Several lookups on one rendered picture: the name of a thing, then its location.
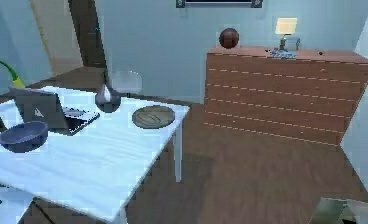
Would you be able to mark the grey green box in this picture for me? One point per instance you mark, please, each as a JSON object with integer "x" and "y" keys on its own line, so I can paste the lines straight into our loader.
{"x": 335, "y": 211}

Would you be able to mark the brown basketball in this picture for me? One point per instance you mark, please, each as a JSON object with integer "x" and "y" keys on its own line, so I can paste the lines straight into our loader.
{"x": 229, "y": 38}

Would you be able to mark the white table lamp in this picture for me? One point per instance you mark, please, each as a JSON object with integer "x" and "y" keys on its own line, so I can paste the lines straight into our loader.
{"x": 285, "y": 31}

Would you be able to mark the white table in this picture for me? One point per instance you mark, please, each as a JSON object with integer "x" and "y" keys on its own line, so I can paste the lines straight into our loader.
{"x": 92, "y": 156}

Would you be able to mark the round brown plate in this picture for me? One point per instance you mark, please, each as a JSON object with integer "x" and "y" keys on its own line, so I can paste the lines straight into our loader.
{"x": 153, "y": 117}

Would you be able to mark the dark grey laptop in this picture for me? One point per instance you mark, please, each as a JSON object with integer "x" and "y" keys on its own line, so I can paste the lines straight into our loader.
{"x": 48, "y": 110}

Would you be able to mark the brown wooden chest of drawers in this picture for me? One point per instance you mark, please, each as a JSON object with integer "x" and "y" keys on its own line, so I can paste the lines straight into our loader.
{"x": 278, "y": 96}

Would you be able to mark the grey round vase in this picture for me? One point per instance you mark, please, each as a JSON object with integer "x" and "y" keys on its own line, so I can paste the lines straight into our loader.
{"x": 107, "y": 99}

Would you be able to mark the dark blue bowl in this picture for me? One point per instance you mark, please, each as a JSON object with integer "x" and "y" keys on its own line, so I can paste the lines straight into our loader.
{"x": 23, "y": 136}

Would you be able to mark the dark framed picture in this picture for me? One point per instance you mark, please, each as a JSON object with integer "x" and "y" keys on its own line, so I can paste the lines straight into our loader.
{"x": 218, "y": 3}

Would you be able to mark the green curved lamp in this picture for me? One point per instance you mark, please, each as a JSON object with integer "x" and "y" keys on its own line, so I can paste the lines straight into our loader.
{"x": 10, "y": 72}

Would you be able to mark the dark brown room door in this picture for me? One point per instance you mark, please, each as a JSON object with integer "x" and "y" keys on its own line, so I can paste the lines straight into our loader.
{"x": 88, "y": 33}

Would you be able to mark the blue small items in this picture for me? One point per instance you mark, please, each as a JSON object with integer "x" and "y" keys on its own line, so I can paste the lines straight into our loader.
{"x": 282, "y": 53}

